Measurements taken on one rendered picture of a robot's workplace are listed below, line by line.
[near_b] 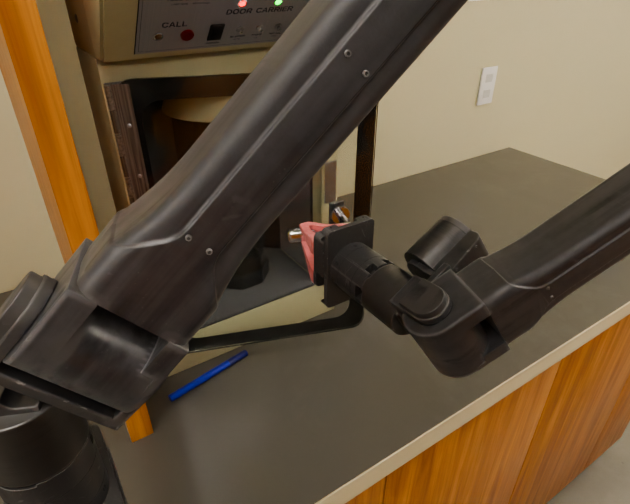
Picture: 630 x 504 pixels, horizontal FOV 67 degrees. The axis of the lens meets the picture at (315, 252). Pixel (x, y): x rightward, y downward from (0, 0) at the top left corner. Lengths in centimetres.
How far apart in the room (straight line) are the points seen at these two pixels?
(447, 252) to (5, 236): 87
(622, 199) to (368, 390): 45
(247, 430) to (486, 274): 42
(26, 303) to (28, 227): 84
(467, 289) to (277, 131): 26
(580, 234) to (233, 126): 32
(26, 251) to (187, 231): 91
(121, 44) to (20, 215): 61
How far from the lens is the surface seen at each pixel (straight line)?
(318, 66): 22
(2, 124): 103
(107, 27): 52
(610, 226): 45
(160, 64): 60
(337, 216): 65
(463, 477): 105
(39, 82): 49
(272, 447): 69
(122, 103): 58
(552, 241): 45
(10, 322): 27
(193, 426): 73
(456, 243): 49
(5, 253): 112
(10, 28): 49
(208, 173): 22
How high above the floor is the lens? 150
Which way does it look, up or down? 32 degrees down
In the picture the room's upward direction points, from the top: straight up
